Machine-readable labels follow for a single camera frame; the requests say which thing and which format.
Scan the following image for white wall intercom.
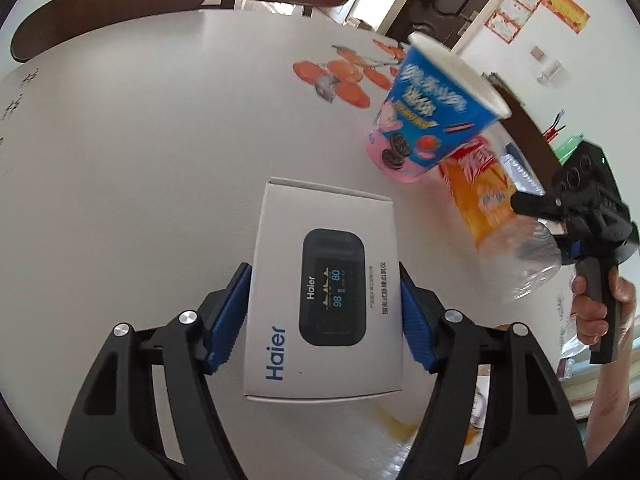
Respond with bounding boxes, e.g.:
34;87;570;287
537;57;565;86

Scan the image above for person's right hand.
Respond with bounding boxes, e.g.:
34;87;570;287
570;275;637;369

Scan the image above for dark brown door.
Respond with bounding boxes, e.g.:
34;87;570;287
387;0;493;51

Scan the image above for blue paper cup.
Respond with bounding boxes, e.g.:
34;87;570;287
367;32;512;185

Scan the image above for orange label plastic bottle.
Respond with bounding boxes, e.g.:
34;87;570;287
440;135;561;301

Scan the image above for white cardboard box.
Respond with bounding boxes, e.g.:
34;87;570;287
243;176;405;402

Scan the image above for green plastic item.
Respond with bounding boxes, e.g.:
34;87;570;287
555;132;585;163

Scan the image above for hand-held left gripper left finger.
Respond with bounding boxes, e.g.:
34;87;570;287
56;261;253;480

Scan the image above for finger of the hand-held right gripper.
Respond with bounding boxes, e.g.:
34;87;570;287
510;191;576;223
555;232;584;266

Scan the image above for red pen bundle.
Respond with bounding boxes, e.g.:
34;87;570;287
545;110;568;143

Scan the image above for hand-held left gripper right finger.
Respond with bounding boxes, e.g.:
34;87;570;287
397;261;588;480

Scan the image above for yellow and red wall poster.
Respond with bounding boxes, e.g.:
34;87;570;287
542;0;591;36

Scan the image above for person's right forearm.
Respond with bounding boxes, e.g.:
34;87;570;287
585;360;640;466

